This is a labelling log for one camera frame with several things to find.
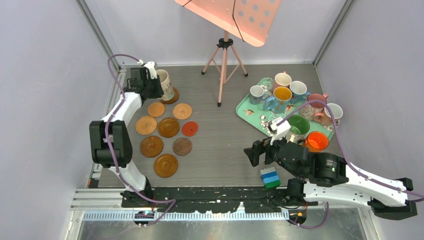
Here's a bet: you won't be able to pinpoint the dark walnut coaster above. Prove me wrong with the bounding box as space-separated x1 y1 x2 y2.
172 137 193 156

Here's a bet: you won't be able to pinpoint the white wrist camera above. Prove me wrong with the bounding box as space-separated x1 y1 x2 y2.
267 116 291 146
137 59 158 79

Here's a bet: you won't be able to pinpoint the pink white inside mug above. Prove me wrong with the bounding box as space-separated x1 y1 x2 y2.
272 71 292 90

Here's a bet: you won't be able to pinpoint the mint green floral tray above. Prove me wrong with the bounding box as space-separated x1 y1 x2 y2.
235 77 341 143

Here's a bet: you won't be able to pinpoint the white inside teal mug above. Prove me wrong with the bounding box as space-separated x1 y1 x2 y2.
289 80 308 104

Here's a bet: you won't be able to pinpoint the light plain wooden coaster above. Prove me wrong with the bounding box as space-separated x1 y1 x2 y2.
147 102 166 118

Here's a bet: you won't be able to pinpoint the green inside cream mug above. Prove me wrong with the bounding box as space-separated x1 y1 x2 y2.
285 114 310 144

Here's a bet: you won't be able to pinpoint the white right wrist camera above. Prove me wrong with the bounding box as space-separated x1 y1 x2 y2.
267 116 291 146

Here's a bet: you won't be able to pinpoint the pink music stand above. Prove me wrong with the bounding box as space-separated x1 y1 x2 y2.
176 0 282 107

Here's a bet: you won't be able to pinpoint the woven rattan coaster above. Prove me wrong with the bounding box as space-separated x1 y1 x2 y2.
135 115 158 135
172 103 192 120

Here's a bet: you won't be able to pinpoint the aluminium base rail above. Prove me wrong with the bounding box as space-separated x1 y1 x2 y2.
70 188 365 229

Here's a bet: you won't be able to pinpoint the orange mug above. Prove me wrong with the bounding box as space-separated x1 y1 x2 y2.
302 131 329 153

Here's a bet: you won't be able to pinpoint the small blue patterned mug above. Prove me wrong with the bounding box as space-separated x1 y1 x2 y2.
249 85 265 105

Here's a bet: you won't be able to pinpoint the yellow inside blue mug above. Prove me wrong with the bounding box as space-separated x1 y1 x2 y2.
263 86 292 114

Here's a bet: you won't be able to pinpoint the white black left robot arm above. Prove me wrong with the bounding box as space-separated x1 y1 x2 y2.
89 66 164 207

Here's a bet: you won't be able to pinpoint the large ridged brown wooden coaster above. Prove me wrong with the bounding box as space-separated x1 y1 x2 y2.
157 117 180 138

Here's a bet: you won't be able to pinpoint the red round paper coaster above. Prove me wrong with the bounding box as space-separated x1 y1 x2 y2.
181 121 199 137

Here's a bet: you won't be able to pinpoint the cream shell pattern mug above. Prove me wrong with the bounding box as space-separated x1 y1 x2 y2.
156 69 175 101

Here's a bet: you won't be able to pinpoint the ridged brown coaster back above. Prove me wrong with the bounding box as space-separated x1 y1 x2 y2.
159 86 180 105

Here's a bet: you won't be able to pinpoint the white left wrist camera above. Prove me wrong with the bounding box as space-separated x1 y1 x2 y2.
137 59 158 79

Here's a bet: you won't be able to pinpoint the blue green toy brick stack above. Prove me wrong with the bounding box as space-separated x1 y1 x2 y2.
259 167 281 190

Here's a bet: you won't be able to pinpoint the pink inside floral mug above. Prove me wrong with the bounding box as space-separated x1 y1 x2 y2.
299 93 329 121

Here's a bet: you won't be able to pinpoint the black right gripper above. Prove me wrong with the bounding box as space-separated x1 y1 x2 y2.
242 130 302 179

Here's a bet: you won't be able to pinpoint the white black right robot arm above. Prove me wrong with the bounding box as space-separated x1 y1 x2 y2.
243 137 418 221

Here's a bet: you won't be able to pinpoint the peach mug white inside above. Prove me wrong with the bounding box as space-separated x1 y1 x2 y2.
313 103 344 127

